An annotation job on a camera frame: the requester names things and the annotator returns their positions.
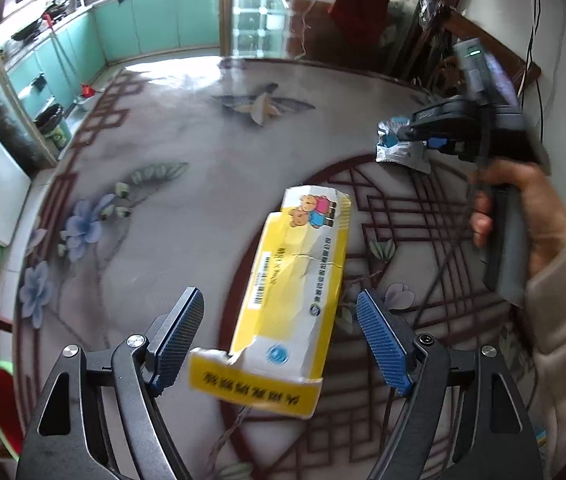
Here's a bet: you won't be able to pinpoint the red mop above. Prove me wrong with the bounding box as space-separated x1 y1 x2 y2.
45 15 96 100

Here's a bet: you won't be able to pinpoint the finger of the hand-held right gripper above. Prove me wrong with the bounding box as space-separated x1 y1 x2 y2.
397 100 464 140
423 135 464 158

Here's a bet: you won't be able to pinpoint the dark red clothing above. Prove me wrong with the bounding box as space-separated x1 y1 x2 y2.
323 0 409 46

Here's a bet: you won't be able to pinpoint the person's right hand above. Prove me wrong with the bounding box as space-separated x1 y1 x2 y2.
470 160 566 281

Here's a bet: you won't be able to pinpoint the plain dark wooden chair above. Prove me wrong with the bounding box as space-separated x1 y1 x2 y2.
403 2 541 106

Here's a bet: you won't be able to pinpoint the black wall cables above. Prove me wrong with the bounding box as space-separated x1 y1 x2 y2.
516 0 546 141

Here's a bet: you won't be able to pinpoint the black wok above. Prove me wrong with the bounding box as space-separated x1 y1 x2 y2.
10 20 46 43

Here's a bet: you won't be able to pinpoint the braided cable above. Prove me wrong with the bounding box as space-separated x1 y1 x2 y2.
208 405 254 480

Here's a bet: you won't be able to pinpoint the teal kitchen cabinets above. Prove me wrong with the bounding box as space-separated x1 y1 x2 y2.
5 0 221 126

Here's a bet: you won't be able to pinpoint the red bucket with green rim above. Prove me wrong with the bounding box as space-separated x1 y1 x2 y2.
0 360 26 462

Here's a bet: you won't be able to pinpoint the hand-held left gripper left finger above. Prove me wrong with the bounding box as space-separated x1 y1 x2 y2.
15 286 206 480

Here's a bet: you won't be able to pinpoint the yellow and white carton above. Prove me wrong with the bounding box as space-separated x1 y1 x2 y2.
188 185 353 420

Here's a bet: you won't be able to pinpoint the silver foil wrapper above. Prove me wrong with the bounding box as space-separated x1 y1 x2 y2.
374 116 434 175

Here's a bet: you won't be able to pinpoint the green bin with black bag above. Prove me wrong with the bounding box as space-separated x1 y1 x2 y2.
34 104 72 150

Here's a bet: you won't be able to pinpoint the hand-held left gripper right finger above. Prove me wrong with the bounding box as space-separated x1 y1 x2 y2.
355 289 549 480

